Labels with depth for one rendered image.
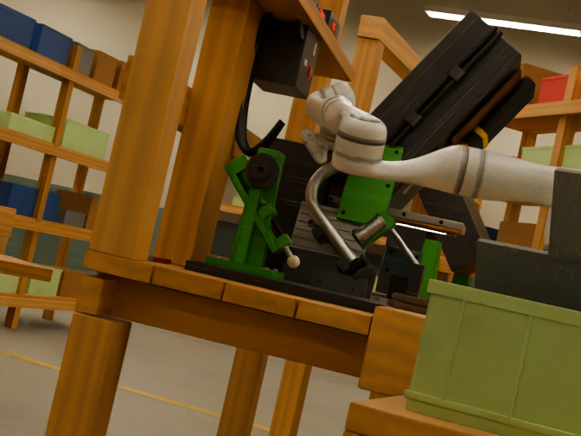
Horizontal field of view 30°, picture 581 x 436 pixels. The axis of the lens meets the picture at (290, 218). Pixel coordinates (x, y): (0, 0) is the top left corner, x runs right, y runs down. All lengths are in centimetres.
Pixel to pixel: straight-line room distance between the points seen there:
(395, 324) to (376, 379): 10
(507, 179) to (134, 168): 69
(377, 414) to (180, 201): 119
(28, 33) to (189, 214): 569
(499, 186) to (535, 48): 996
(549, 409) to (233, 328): 86
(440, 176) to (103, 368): 72
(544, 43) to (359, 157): 1001
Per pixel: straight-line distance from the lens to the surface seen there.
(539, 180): 201
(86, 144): 883
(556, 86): 623
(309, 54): 267
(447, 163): 199
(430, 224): 270
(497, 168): 200
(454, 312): 140
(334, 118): 213
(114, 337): 207
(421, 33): 1223
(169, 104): 208
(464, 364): 139
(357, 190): 260
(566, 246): 145
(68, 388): 210
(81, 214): 903
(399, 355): 194
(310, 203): 256
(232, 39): 247
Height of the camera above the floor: 94
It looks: 2 degrees up
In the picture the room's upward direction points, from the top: 13 degrees clockwise
